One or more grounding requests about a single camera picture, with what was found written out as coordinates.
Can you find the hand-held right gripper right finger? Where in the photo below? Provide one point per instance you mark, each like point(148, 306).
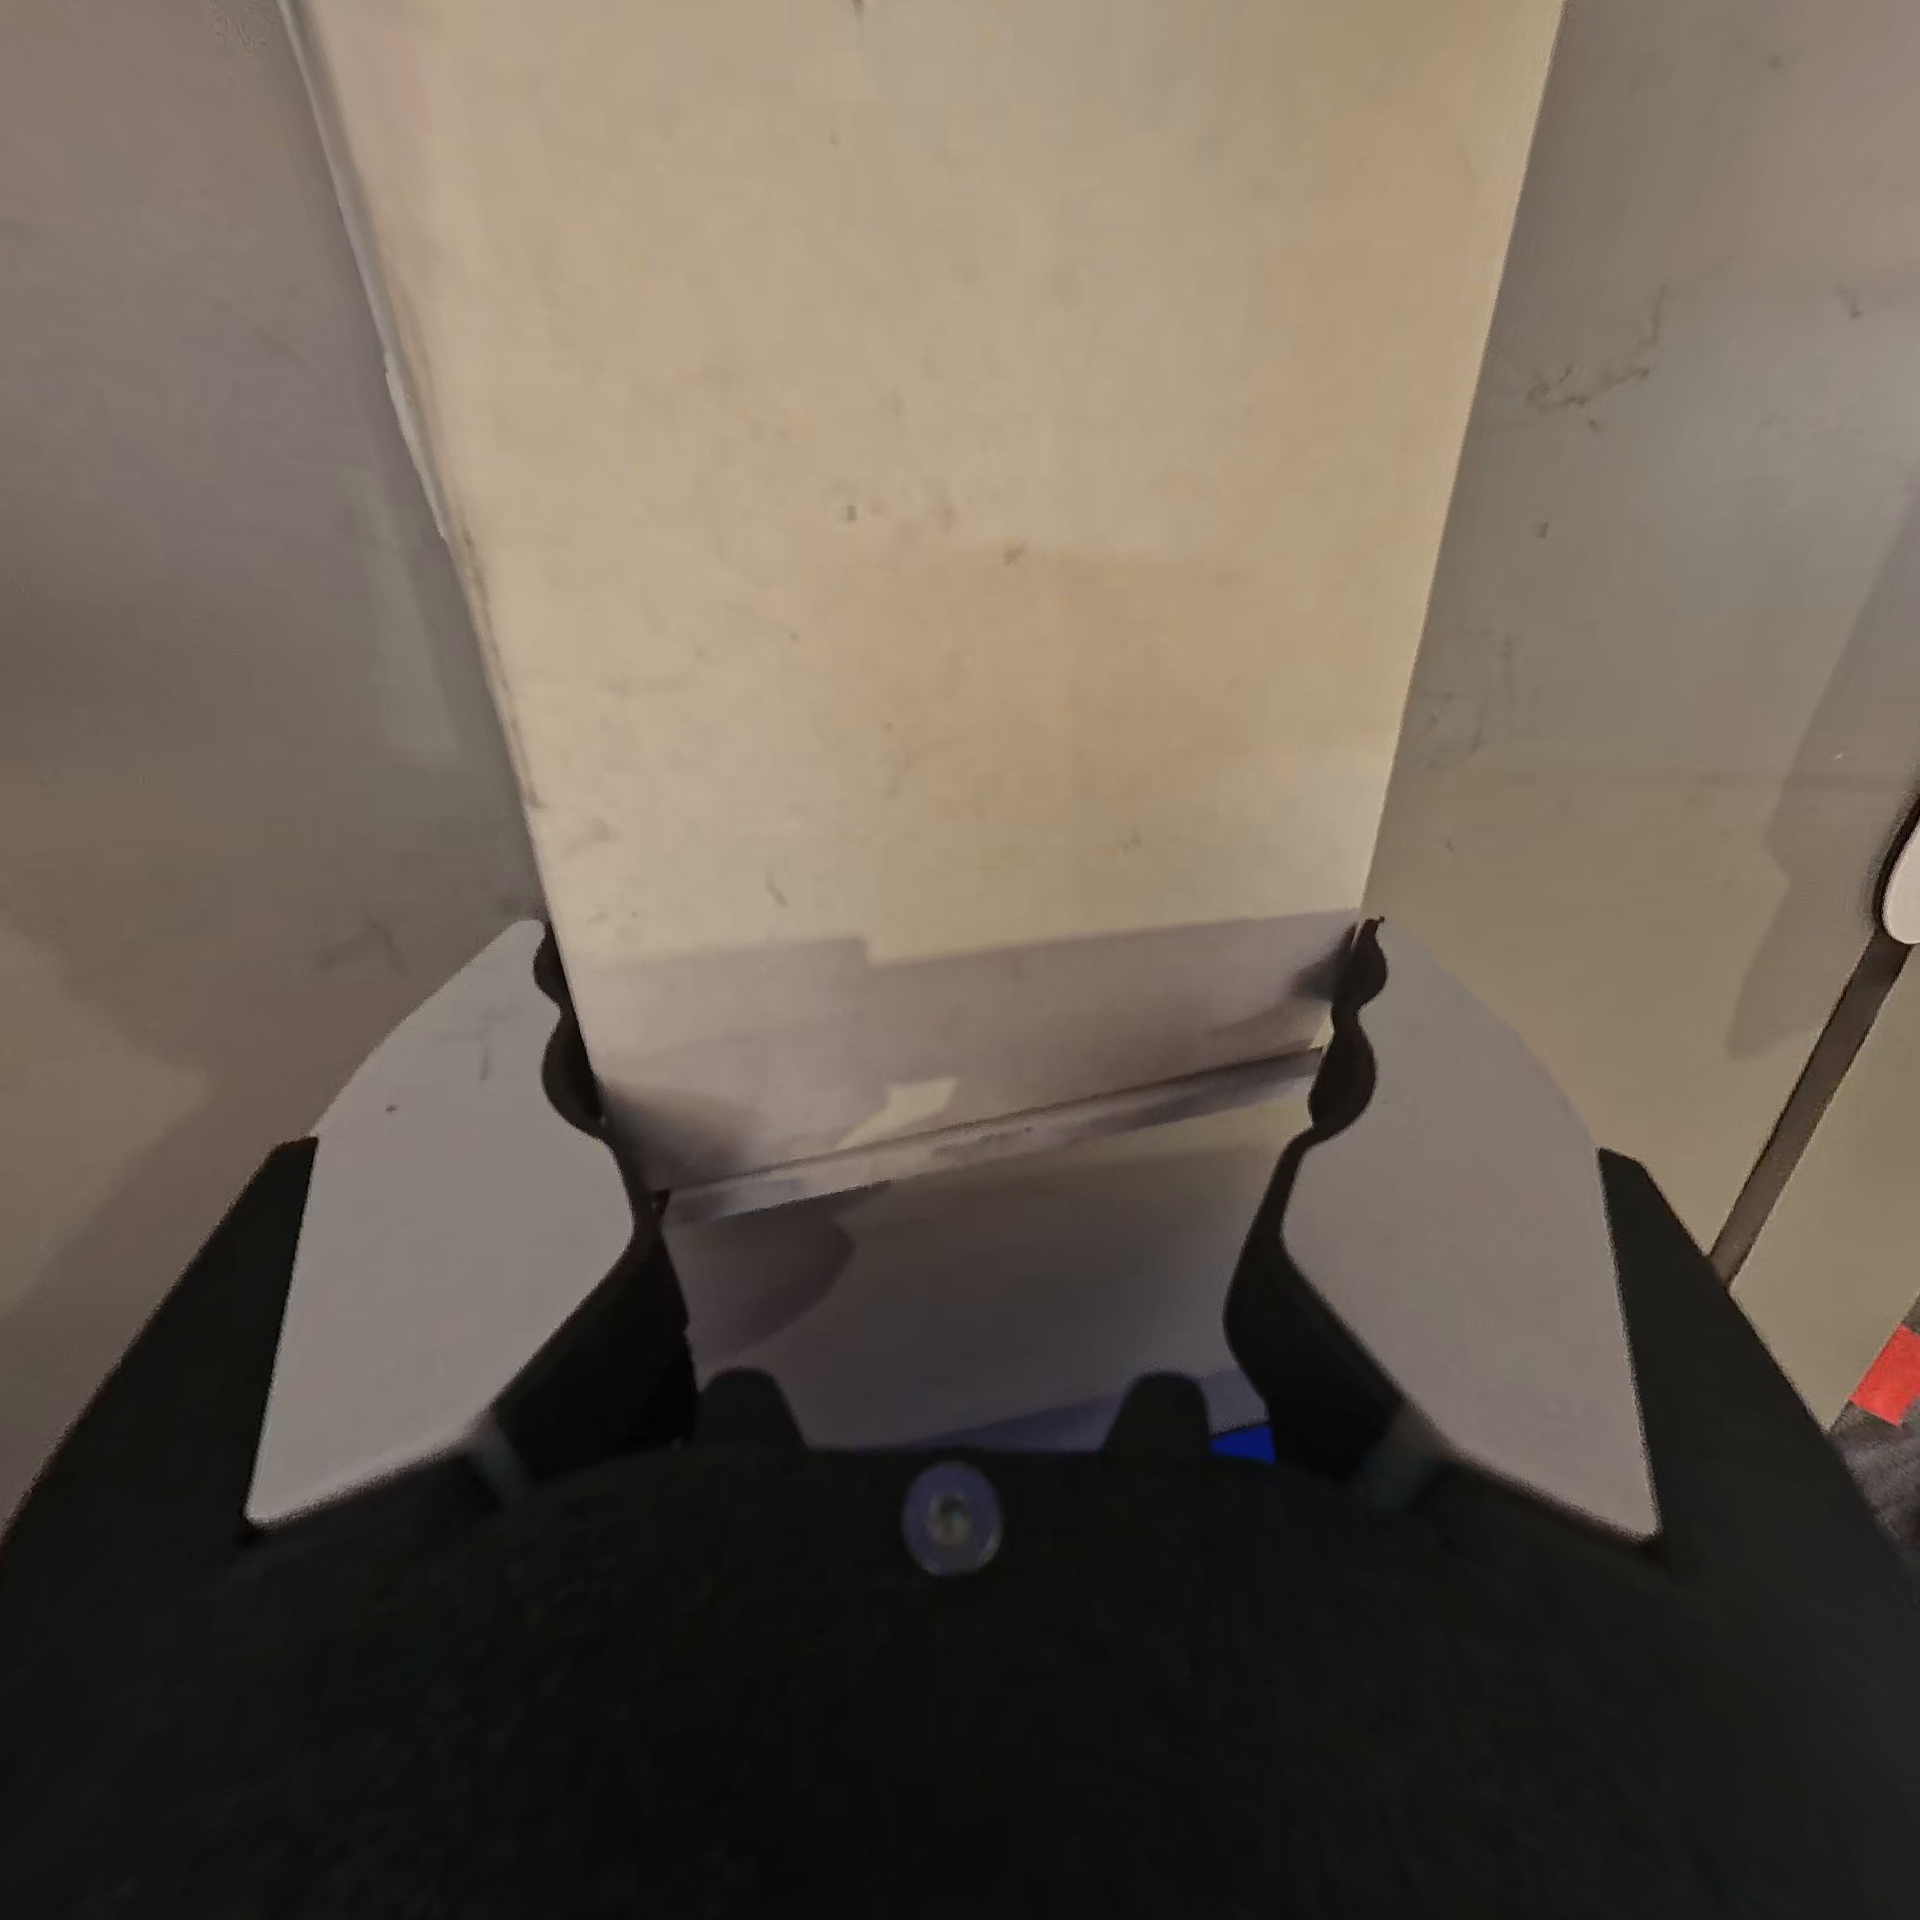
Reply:
point(1472, 1245)

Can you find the white document stand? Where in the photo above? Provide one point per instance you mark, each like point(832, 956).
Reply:
point(1905, 884)

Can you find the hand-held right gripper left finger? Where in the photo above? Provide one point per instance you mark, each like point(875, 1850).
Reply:
point(434, 1245)

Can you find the white cardboard box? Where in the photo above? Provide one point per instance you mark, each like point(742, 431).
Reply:
point(903, 451)

